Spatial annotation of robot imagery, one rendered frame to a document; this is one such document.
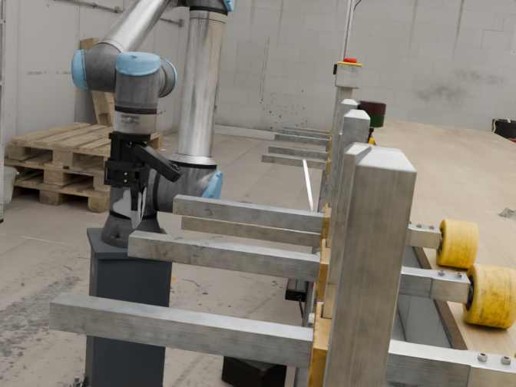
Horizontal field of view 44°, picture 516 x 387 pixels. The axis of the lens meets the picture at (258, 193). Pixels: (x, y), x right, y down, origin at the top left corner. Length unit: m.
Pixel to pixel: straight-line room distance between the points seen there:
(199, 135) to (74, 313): 1.31
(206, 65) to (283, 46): 7.27
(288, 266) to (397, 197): 0.51
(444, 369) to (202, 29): 1.47
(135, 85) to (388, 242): 1.04
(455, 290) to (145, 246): 0.42
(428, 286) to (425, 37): 8.31
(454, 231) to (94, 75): 0.86
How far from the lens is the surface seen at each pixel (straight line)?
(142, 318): 0.66
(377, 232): 0.38
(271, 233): 1.39
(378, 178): 0.37
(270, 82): 9.23
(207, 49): 1.95
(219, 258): 0.88
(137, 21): 1.73
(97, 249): 1.99
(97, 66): 1.52
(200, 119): 1.94
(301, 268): 0.88
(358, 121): 0.87
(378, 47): 9.11
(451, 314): 0.95
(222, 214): 1.13
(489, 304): 0.88
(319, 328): 0.64
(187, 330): 0.65
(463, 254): 1.12
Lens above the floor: 1.23
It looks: 12 degrees down
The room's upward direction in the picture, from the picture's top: 6 degrees clockwise
